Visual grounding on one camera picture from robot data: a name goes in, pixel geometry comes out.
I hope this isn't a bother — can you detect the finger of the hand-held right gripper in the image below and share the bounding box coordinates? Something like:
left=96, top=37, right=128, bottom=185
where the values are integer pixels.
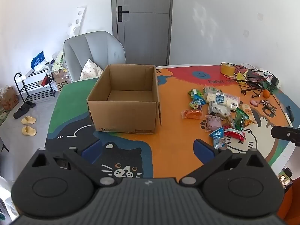
left=271, top=125, right=300, bottom=146

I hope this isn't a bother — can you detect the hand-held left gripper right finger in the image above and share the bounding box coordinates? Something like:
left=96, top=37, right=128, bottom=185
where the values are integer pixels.
left=179, top=139, right=268, bottom=186

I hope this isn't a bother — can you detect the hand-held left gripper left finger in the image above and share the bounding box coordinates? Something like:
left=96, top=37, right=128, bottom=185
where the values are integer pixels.
left=30, top=139, right=121, bottom=188

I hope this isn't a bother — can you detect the orange bread packet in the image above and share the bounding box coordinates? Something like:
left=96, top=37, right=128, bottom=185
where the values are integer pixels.
left=181, top=109, right=203, bottom=120

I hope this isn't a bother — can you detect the green white bread packet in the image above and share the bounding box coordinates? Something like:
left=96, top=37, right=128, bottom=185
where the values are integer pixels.
left=203, top=86, right=222, bottom=95

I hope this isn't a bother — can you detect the blue triangular snack packet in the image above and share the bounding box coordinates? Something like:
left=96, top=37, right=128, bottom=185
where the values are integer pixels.
left=208, top=127, right=227, bottom=149

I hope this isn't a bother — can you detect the bunch of keys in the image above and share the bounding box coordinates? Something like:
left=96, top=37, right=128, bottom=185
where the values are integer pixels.
left=259, top=100, right=277, bottom=116

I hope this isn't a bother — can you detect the purple snack packet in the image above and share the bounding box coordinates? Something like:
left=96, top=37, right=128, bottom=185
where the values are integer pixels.
left=205, top=115, right=223, bottom=132

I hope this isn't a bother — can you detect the colourful cartoon table mat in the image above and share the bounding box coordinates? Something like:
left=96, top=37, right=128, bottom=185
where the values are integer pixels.
left=44, top=66, right=293, bottom=180

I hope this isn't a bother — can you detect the white black snack packet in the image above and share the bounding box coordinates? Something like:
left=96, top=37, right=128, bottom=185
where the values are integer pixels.
left=208, top=101, right=231, bottom=117

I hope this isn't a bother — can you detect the tall green snack packet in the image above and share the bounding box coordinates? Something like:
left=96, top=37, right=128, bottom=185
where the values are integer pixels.
left=234, top=108, right=250, bottom=132

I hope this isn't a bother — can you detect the round cookie packet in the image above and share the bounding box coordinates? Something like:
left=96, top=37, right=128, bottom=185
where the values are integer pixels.
left=239, top=103, right=252, bottom=115

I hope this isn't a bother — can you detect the blue green snack packet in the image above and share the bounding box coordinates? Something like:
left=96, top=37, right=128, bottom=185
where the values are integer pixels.
left=193, top=94, right=207, bottom=105

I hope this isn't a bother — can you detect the printed cardboard box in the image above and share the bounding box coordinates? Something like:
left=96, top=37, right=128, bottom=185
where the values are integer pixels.
left=53, top=70, right=72, bottom=92

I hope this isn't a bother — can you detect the dotted white pillow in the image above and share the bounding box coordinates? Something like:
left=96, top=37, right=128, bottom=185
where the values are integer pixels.
left=80, top=58, right=104, bottom=80

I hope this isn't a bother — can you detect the yellow tape roll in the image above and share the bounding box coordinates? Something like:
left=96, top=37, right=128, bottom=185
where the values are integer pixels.
left=220, top=63, right=235, bottom=77

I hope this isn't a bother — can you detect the black shoe rack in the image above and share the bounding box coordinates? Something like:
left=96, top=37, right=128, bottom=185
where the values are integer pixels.
left=14, top=71, right=57, bottom=104

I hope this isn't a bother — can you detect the green floor rug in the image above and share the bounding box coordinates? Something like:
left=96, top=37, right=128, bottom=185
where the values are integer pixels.
left=0, top=108, right=11, bottom=127

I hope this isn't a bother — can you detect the green yellow printed bag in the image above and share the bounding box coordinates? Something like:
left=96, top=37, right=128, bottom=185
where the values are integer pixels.
left=52, top=50, right=65, bottom=71

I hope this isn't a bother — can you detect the clear plastic bag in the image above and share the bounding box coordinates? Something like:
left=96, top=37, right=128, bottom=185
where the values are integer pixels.
left=0, top=176, right=19, bottom=223

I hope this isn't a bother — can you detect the small brown cardboard box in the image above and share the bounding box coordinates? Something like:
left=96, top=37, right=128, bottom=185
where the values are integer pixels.
left=0, top=87, right=20, bottom=110

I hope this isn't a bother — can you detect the grey chair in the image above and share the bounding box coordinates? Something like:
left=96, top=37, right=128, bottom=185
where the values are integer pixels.
left=63, top=31, right=126, bottom=82

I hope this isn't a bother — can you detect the blue plastic bag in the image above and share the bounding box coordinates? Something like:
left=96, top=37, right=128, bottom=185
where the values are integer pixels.
left=31, top=52, right=45, bottom=70

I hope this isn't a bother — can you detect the white board with holes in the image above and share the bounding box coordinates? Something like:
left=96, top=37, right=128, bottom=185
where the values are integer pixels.
left=66, top=7, right=87, bottom=38

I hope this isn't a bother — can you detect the grey door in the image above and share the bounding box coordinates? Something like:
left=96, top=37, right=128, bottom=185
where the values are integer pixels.
left=112, top=0, right=174, bottom=66

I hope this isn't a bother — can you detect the white handled knife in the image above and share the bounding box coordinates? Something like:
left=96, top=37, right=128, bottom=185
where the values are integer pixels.
left=283, top=105, right=294, bottom=128

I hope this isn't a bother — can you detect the black wire rack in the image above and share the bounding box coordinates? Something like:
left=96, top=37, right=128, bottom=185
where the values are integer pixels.
left=234, top=64, right=270, bottom=95

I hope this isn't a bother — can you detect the black door handle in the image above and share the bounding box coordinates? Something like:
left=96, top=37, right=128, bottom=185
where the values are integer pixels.
left=117, top=6, right=130, bottom=23

